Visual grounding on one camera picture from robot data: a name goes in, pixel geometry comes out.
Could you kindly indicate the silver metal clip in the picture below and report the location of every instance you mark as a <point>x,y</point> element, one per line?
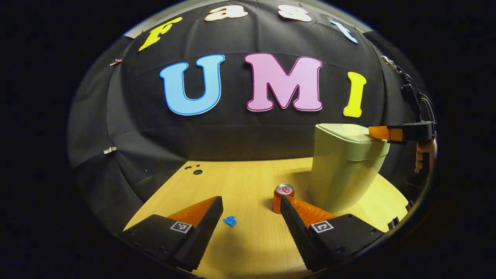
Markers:
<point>110,150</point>

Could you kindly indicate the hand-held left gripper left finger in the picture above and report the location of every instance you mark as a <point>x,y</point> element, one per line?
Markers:
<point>201,236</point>

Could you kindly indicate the blue paper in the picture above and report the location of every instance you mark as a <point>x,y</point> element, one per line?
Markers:
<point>230,221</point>

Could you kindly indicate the wooden desktop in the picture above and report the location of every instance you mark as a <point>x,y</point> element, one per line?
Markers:
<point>248,182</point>

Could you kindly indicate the orange pop can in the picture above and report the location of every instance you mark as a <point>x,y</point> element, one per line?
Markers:
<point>278,201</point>

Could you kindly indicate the pale green desktop garbage bin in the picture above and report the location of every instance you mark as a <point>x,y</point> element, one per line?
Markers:
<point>341,170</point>

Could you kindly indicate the black backdrop cloth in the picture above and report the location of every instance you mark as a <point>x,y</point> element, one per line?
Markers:
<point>232,135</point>

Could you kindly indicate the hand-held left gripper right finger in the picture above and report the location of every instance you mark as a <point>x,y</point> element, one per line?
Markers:
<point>300,236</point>

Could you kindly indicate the copper coloured clip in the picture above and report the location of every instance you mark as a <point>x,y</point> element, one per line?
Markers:
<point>116,62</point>

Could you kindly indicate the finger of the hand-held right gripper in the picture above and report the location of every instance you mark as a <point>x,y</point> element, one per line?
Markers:
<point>383,133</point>

